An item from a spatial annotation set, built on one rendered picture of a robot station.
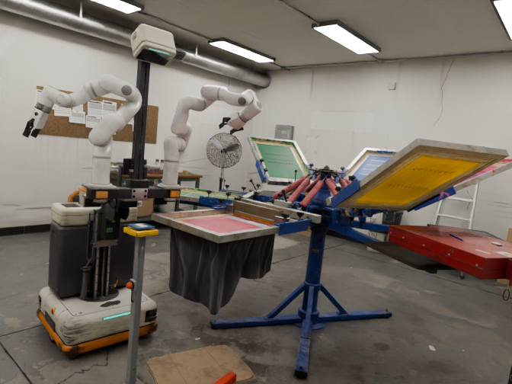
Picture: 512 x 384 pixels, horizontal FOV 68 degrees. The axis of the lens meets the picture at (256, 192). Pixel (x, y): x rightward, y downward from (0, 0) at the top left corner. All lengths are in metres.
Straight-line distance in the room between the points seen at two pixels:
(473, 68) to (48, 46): 5.71
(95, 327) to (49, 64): 3.89
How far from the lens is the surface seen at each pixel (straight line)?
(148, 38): 2.23
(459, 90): 6.28
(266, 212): 2.42
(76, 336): 2.71
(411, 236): 2.00
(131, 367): 2.36
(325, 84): 7.16
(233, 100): 2.21
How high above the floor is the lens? 1.44
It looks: 7 degrees down
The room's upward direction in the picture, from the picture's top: 6 degrees clockwise
